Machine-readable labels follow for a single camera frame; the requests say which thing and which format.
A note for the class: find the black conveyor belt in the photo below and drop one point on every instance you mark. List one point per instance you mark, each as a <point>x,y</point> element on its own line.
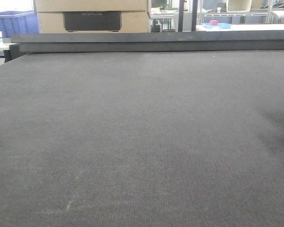
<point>174,139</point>

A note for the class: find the small pink block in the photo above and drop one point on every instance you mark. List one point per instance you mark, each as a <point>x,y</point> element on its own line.
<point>213,22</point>

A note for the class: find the black vertical pole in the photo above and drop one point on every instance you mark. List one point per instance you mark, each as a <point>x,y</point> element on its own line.
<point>181,10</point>

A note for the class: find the blue tray on table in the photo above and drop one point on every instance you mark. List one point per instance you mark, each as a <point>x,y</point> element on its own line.
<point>219,25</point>

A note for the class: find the large cardboard box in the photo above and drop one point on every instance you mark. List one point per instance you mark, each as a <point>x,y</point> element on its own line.
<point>93,16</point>

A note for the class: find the white background table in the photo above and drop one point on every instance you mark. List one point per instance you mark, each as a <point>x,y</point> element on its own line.
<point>245,27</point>

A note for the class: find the blue plastic crate background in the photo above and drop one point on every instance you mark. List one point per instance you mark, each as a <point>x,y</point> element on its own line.
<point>18,22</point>

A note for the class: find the dark conveyor end rail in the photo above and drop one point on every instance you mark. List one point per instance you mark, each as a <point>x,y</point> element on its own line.
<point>151,42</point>

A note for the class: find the aluminium frame shelf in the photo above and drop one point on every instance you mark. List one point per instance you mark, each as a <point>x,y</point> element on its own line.
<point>243,11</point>

